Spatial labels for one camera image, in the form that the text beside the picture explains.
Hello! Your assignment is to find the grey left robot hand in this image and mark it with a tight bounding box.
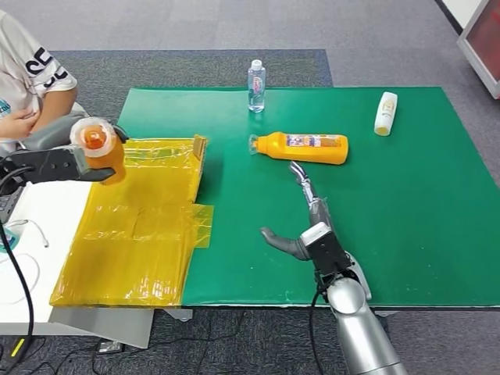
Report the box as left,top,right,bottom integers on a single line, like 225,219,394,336
0,111,130,184

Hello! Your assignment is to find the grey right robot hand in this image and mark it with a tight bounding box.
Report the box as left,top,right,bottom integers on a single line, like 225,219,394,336
260,160,336,262

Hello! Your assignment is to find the person's right hand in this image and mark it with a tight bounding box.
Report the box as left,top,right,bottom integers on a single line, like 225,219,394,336
0,109,42,140

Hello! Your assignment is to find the orange bottle with clear cap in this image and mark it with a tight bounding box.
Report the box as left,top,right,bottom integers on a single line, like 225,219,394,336
69,116,127,186
248,131,349,166

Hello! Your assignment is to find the small white bottle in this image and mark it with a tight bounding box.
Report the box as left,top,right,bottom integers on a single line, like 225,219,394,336
373,91,399,137

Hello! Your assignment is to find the clear water bottle white cap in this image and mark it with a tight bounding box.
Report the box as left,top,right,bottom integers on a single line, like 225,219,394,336
247,59,266,113

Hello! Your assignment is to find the person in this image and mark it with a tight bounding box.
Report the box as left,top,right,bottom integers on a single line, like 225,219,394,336
0,9,90,154

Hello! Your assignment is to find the dark laptop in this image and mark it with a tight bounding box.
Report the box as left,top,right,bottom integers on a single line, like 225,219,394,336
0,186,25,224

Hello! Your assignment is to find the teal small device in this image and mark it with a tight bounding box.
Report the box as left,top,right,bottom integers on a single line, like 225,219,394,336
0,227,17,254

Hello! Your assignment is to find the green table mat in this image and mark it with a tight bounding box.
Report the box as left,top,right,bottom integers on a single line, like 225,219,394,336
117,86,500,309

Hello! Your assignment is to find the grey table leg panel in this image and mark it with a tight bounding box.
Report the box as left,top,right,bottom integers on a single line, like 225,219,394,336
48,308,155,349

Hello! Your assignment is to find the black power strip yellow mark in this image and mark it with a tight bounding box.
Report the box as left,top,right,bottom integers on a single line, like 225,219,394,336
0,336,32,375

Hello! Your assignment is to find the black power adapter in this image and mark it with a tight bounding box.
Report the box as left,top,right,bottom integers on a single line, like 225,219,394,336
96,340,126,355

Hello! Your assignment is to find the white framed red panel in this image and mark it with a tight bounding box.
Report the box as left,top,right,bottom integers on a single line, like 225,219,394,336
456,0,500,99

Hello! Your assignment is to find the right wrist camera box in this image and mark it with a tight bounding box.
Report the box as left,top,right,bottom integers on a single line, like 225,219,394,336
299,222,353,278

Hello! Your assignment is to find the white cable with plug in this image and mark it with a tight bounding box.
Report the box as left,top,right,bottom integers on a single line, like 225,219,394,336
7,219,50,248

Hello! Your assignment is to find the thin white cable loop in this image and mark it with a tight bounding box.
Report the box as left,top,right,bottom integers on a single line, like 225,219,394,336
0,252,41,306

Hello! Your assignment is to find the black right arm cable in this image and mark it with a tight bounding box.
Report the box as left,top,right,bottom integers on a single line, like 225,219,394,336
309,287,329,375

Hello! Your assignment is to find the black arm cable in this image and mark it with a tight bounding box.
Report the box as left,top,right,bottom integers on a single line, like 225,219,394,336
309,287,329,375
0,165,35,373

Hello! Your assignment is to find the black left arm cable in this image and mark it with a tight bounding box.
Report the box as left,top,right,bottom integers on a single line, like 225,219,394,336
0,165,35,373

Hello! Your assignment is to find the grey table bracket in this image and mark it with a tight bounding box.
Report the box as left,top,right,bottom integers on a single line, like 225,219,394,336
164,308,193,323

